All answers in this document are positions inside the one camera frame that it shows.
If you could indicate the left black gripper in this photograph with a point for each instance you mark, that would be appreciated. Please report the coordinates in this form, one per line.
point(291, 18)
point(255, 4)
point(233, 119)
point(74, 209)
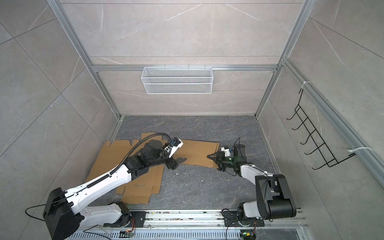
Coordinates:
point(174, 162)

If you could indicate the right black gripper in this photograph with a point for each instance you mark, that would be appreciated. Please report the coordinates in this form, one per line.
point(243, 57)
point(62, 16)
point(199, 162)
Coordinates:
point(221, 156)

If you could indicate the cardboard box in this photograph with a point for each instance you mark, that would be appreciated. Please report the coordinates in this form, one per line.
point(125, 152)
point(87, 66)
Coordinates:
point(196, 153)
point(146, 181)

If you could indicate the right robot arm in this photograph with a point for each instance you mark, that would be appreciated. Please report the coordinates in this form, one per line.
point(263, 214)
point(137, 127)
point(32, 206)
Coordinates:
point(273, 196)

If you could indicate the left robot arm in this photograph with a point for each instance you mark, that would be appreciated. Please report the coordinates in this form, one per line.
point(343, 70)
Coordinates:
point(66, 211)

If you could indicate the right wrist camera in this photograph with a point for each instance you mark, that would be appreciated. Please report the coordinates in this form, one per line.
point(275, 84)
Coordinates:
point(227, 151)

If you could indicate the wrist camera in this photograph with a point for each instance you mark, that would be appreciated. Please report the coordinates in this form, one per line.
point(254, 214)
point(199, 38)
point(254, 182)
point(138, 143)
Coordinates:
point(227, 151)
point(171, 149)

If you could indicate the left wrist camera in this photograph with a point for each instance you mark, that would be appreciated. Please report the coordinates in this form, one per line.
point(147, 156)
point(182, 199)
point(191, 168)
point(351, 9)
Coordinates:
point(171, 149)

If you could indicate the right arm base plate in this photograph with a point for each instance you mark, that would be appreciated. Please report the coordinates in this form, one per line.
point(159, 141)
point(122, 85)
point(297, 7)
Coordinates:
point(234, 219)

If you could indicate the aluminium mounting rail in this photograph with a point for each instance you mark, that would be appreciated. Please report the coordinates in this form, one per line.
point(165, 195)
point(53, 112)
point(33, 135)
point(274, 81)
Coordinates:
point(188, 219)

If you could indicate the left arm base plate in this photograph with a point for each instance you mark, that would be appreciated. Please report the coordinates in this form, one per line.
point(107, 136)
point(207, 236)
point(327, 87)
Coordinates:
point(136, 218)

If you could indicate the white wire mesh basket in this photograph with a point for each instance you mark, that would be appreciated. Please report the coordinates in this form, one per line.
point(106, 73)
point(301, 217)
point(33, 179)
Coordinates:
point(177, 80)

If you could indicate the black wire hook rack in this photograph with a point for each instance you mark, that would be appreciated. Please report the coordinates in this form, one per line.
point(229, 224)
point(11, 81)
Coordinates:
point(314, 135)

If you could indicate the aluminium frame profile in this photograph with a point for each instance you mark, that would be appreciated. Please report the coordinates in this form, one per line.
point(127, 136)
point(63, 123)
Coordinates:
point(370, 159)

